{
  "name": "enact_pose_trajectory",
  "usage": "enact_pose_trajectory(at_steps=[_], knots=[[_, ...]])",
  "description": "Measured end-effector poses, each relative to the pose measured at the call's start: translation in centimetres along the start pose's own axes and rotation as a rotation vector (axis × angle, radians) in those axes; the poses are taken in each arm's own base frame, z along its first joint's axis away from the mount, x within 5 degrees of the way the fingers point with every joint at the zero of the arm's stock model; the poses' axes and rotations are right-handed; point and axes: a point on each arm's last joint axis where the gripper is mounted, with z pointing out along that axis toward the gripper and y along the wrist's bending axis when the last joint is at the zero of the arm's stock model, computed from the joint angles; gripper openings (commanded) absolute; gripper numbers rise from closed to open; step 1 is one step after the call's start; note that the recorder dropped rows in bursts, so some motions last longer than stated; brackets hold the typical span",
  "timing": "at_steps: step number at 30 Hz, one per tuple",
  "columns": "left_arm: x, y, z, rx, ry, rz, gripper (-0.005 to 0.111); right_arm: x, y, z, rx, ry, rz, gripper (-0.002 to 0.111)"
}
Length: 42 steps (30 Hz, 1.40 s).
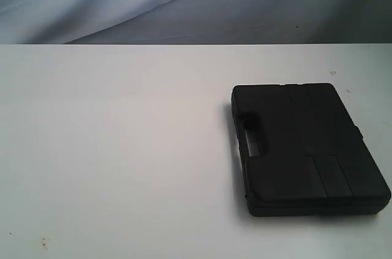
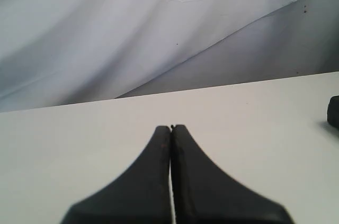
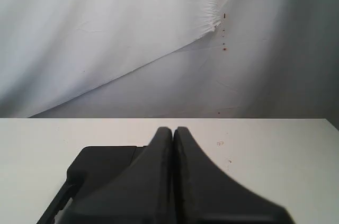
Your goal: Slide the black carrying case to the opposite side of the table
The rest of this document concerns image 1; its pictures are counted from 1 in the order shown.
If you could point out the white backdrop cloth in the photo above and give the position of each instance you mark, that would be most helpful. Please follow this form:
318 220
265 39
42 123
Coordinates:
195 21

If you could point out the black plastic carry case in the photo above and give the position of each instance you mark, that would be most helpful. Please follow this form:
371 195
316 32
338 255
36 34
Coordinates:
301 153

